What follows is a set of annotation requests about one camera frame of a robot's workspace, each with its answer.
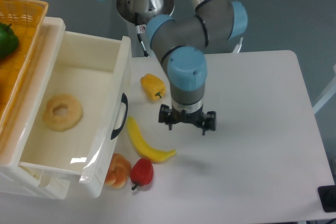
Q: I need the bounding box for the green toy bell pepper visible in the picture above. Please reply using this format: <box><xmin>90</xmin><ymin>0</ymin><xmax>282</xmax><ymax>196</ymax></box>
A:
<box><xmin>0</xmin><ymin>23</ymin><xmax>19</xmax><ymax>59</ymax></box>

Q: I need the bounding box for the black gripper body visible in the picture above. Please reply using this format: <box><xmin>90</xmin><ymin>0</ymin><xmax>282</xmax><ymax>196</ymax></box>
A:
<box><xmin>170</xmin><ymin>104</ymin><xmax>204</xmax><ymax>126</ymax></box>

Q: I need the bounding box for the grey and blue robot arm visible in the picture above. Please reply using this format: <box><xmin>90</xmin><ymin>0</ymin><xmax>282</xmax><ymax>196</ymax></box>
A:
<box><xmin>101</xmin><ymin>0</ymin><xmax>248</xmax><ymax>131</ymax></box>

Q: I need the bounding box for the red toy bell pepper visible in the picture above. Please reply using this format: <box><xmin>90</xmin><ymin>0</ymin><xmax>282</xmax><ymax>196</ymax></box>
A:
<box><xmin>130</xmin><ymin>158</ymin><xmax>154</xmax><ymax>190</ymax></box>

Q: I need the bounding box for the orange toy bread roll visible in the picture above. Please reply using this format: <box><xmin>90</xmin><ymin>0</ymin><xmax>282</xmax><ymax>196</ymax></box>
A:
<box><xmin>104</xmin><ymin>153</ymin><xmax>131</xmax><ymax>189</ymax></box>

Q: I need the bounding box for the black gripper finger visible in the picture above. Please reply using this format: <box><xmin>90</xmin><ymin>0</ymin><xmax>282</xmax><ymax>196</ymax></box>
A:
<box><xmin>195</xmin><ymin>111</ymin><xmax>216</xmax><ymax>135</ymax></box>
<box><xmin>159</xmin><ymin>104</ymin><xmax>181</xmax><ymax>131</ymax></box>

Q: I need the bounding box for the yellow toy bell pepper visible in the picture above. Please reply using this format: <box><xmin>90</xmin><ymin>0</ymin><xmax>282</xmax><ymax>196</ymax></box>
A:
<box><xmin>140</xmin><ymin>73</ymin><xmax>166</xmax><ymax>101</ymax></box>

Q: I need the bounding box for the white top drawer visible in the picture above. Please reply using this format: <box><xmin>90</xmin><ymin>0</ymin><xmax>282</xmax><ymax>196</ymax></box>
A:
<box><xmin>19</xmin><ymin>32</ymin><xmax>132</xmax><ymax>199</ymax></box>

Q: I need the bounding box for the beige toy donut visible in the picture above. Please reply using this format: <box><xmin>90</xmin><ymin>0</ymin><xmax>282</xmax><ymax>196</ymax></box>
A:
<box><xmin>43</xmin><ymin>93</ymin><xmax>82</xmax><ymax>132</ymax></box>

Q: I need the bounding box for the white drawer cabinet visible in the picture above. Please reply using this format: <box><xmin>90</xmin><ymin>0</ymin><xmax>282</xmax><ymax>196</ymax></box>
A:
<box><xmin>0</xmin><ymin>16</ymin><xmax>71</xmax><ymax>200</ymax></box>

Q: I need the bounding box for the black device at table edge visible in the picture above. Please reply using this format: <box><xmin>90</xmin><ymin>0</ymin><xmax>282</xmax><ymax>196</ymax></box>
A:
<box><xmin>318</xmin><ymin>185</ymin><xmax>336</xmax><ymax>212</ymax></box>

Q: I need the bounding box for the orange plastic basket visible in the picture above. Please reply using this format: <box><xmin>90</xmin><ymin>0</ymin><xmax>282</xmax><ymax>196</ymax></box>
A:
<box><xmin>1</xmin><ymin>0</ymin><xmax>48</xmax><ymax>130</ymax></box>

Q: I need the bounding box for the yellow toy banana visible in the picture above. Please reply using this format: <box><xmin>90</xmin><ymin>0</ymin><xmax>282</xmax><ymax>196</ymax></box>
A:
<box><xmin>126</xmin><ymin>116</ymin><xmax>176</xmax><ymax>163</ymax></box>

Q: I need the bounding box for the white frame at right edge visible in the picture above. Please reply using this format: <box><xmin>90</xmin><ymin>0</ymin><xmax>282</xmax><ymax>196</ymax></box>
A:
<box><xmin>312</xmin><ymin>65</ymin><xmax>335</xmax><ymax>114</ymax></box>

